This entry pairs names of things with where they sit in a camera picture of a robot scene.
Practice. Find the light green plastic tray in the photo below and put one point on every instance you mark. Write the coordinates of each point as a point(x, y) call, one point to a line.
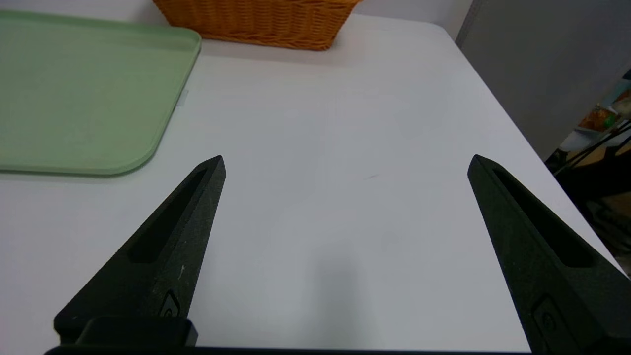
point(74, 93)

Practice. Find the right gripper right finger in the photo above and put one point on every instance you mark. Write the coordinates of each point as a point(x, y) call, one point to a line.
point(557, 276)

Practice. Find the thin black rods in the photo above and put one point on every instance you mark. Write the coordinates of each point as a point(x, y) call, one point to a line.
point(591, 148)

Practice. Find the orange wicker basket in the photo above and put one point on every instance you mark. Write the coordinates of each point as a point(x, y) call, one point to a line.
point(256, 19)

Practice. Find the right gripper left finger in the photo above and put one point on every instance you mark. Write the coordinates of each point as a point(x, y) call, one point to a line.
point(153, 276)

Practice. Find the orange snack package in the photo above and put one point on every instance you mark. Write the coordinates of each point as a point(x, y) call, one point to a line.
point(596, 118)

